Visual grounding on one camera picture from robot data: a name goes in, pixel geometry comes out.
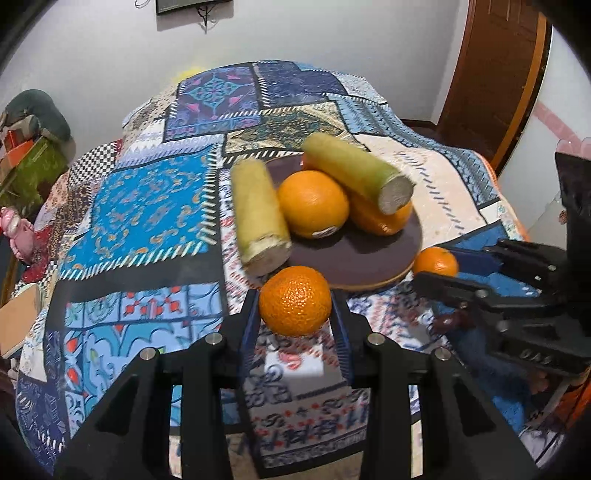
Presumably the yellow corn cob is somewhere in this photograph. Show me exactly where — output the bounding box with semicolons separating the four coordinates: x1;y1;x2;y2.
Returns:
230;158;291;277
301;132;415;215

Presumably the large orange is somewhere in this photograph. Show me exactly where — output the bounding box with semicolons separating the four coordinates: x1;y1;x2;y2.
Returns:
276;170;349;239
348;191;413;237

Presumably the small mandarin orange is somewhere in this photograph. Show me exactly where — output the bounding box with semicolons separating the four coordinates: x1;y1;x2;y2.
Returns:
259;266;332;337

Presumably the dark purple plate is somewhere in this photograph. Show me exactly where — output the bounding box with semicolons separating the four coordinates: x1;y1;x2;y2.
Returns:
262;154;424;292

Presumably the patchwork blue bedspread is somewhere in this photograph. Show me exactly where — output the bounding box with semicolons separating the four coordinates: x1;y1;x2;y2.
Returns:
16;60;525;472

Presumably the brown wooden door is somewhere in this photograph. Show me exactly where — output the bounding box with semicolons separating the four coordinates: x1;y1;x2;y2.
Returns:
438;0;552;173

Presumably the pink toy figure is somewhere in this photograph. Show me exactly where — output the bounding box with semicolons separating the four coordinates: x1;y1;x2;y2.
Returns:
1;207;34;264

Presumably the green storage box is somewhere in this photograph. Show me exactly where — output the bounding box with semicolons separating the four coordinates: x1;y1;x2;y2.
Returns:
1;137;68;217

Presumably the dark green plush pillow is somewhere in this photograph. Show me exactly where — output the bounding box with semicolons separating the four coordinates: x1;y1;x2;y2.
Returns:
1;89;71;143

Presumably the yellow plush object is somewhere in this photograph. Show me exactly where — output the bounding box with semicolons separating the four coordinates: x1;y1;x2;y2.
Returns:
172;67;204;84

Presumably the small wall monitor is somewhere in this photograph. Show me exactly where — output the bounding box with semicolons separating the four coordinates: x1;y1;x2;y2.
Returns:
155;0;229;15

